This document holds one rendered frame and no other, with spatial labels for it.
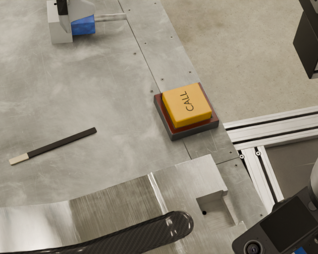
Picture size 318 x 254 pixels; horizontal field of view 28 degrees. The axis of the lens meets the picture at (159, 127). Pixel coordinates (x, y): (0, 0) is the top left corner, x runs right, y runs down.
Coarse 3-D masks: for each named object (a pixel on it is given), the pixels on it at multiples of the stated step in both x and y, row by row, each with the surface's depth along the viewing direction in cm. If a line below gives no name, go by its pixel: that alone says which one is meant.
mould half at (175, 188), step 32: (192, 160) 86; (96, 192) 83; (128, 192) 83; (160, 192) 83; (192, 192) 83; (0, 224) 76; (32, 224) 78; (64, 224) 80; (96, 224) 81; (128, 224) 81
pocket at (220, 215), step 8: (216, 192) 84; (224, 192) 84; (200, 200) 84; (208, 200) 85; (216, 200) 86; (224, 200) 84; (200, 208) 85; (208, 208) 85; (216, 208) 85; (224, 208) 85; (232, 208) 84; (208, 216) 84; (216, 216) 84; (224, 216) 84; (232, 216) 83; (208, 224) 84; (216, 224) 84; (224, 224) 84; (232, 224) 84
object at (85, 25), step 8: (48, 8) 105; (56, 8) 105; (48, 16) 104; (56, 16) 104; (88, 16) 106; (96, 16) 107; (104, 16) 107; (112, 16) 107; (120, 16) 107; (48, 24) 104; (56, 24) 104; (72, 24) 105; (80, 24) 105; (88, 24) 105; (56, 32) 105; (64, 32) 106; (72, 32) 106; (80, 32) 107; (88, 32) 107; (56, 40) 107; (64, 40) 107; (72, 40) 108
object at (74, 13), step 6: (72, 0) 98; (78, 0) 98; (84, 0) 99; (72, 6) 99; (78, 6) 99; (84, 6) 99; (90, 6) 99; (72, 12) 99; (78, 12) 100; (84, 12) 100; (90, 12) 100; (60, 18) 99; (66, 18) 99; (72, 18) 100; (78, 18) 100; (60, 24) 102; (66, 24) 100; (66, 30) 102
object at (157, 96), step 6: (198, 84) 102; (156, 96) 100; (204, 96) 100; (162, 102) 99; (162, 108) 99; (210, 108) 99; (168, 120) 98; (204, 120) 98; (210, 120) 98; (216, 120) 98; (186, 126) 97; (192, 126) 97; (174, 132) 96
